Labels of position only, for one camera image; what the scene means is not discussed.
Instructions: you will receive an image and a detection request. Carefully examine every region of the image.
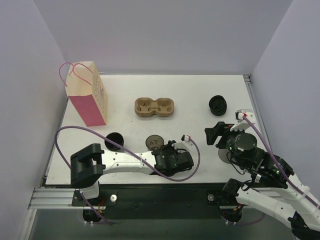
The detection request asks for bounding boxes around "aluminium frame rail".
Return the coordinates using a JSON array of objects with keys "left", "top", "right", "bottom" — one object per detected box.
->
[{"left": 28, "top": 188, "right": 74, "bottom": 210}]

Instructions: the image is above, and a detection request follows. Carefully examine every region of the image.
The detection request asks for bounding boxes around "black paper cup with lettering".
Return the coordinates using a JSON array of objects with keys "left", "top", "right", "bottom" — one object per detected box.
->
[{"left": 104, "top": 132, "right": 124, "bottom": 152}]

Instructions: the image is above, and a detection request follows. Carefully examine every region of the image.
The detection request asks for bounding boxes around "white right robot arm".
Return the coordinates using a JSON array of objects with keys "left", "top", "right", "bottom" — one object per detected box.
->
[{"left": 204, "top": 121, "right": 320, "bottom": 240}]

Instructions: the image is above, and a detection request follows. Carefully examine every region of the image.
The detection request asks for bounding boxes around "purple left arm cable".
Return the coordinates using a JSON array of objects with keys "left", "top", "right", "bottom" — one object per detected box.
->
[{"left": 55, "top": 125, "right": 201, "bottom": 182}]

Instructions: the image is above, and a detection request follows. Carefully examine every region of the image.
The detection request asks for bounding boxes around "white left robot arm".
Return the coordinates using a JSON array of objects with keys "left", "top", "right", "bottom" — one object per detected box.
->
[{"left": 70, "top": 139, "right": 194, "bottom": 206}]

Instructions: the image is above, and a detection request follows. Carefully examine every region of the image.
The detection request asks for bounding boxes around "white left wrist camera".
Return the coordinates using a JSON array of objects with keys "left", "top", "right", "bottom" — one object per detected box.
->
[{"left": 171, "top": 135, "right": 194, "bottom": 152}]

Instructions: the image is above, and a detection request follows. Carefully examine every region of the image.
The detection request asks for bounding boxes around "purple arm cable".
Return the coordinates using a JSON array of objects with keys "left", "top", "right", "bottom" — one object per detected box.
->
[
  {"left": 55, "top": 125, "right": 201, "bottom": 182},
  {"left": 243, "top": 116, "right": 320, "bottom": 210}
]

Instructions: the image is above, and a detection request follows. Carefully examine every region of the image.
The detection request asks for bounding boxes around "stack of black cup lids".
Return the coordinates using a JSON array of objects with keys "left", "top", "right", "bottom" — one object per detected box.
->
[{"left": 208, "top": 95, "right": 228, "bottom": 117}]

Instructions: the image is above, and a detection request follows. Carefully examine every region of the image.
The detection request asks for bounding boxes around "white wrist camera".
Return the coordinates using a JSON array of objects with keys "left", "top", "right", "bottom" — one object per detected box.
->
[
  {"left": 230, "top": 109, "right": 257, "bottom": 132},
  {"left": 171, "top": 135, "right": 194, "bottom": 152}
]

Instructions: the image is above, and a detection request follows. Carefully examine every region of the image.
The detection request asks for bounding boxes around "grey cup with cable ties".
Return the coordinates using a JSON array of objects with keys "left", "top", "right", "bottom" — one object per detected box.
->
[{"left": 217, "top": 149, "right": 230, "bottom": 165}]

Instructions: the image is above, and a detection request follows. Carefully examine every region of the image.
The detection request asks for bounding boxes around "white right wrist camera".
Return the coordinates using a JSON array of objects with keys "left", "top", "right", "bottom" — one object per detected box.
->
[{"left": 230, "top": 109, "right": 257, "bottom": 132}]

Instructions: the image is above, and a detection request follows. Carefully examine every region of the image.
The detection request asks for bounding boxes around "brown cardboard cup carrier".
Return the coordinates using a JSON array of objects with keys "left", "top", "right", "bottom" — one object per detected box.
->
[{"left": 134, "top": 97, "right": 175, "bottom": 118}]

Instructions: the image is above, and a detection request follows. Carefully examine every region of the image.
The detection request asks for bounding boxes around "pink and cream paper bag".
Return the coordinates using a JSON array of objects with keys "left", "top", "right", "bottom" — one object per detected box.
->
[{"left": 61, "top": 61, "right": 108, "bottom": 127}]

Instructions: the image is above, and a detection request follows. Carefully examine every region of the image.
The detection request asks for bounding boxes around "dark cup with EAT print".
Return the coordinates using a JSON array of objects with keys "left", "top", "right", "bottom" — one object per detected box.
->
[{"left": 145, "top": 134, "right": 165, "bottom": 151}]

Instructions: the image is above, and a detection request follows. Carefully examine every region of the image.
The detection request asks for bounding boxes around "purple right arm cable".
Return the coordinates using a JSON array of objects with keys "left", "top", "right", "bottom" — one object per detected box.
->
[{"left": 243, "top": 116, "right": 320, "bottom": 210}]

